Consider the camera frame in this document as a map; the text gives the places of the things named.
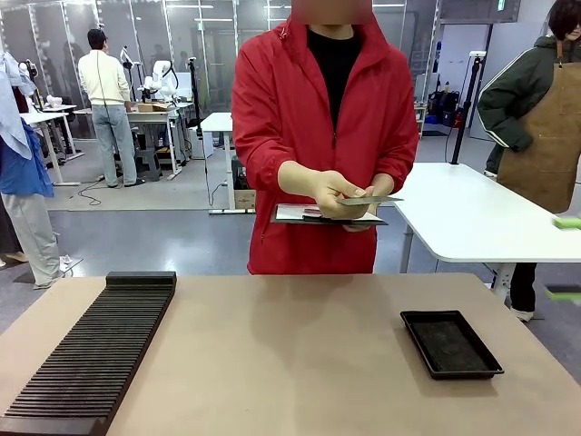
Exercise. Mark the green-tipped right gripper finger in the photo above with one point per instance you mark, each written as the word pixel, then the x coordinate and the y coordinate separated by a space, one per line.
pixel 565 293
pixel 569 223

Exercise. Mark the thin grey card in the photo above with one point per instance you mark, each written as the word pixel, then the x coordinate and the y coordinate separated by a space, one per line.
pixel 377 200

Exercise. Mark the black clipboard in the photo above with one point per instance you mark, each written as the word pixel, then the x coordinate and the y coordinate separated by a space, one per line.
pixel 290 220

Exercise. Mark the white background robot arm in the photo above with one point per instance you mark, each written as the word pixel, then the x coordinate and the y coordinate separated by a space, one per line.
pixel 161 77

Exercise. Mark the person's right forearm red sleeve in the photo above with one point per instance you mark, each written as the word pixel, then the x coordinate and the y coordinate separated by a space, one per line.
pixel 263 163

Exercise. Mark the person's left forearm red sleeve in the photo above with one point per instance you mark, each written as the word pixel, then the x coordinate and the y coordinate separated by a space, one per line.
pixel 397 165

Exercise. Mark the black slotted PCB rack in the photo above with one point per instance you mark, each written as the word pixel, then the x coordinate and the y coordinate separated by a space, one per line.
pixel 91 354

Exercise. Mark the person's left hand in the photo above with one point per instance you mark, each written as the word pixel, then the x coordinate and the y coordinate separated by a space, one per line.
pixel 381 188

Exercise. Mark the person's right hand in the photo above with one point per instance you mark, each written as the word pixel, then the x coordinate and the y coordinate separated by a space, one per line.
pixel 308 186

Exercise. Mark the person in brown apron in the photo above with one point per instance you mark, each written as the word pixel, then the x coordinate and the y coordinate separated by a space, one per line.
pixel 544 136

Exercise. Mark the large white rounded table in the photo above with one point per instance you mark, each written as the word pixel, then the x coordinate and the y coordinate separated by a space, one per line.
pixel 476 218

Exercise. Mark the black rectangular plastic tray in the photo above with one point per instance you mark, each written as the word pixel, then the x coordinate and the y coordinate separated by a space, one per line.
pixel 449 345

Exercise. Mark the black tripod stand white head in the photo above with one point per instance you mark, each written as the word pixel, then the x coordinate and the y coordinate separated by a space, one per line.
pixel 467 100

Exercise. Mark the black equipment cases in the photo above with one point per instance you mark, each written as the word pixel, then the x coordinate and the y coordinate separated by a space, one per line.
pixel 447 106

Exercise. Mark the white paper sheet with red print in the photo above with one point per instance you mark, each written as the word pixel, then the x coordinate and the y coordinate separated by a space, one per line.
pixel 295 211

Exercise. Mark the person in red jacket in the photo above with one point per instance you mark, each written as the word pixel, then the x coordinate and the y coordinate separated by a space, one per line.
pixel 281 91

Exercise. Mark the white height-adjustable desk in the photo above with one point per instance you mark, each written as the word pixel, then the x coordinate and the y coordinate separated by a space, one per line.
pixel 218 122

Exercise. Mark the black step stool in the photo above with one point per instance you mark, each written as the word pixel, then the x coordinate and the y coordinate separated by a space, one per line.
pixel 147 163

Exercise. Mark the white desk with boxes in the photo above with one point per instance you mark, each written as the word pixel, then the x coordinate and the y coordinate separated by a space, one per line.
pixel 154 115

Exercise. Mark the brown cardboard box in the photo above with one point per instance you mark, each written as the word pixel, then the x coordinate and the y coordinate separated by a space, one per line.
pixel 152 107

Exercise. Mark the person in white sweater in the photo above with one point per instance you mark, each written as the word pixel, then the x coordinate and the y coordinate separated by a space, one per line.
pixel 102 77

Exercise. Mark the small white desk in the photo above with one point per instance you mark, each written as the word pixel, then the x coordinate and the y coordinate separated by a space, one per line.
pixel 50 118

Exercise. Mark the person in blue shirt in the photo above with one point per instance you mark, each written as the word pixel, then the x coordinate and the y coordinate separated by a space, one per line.
pixel 22 168

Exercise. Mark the black camera stand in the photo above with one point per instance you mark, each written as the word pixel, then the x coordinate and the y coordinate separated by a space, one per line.
pixel 195 91

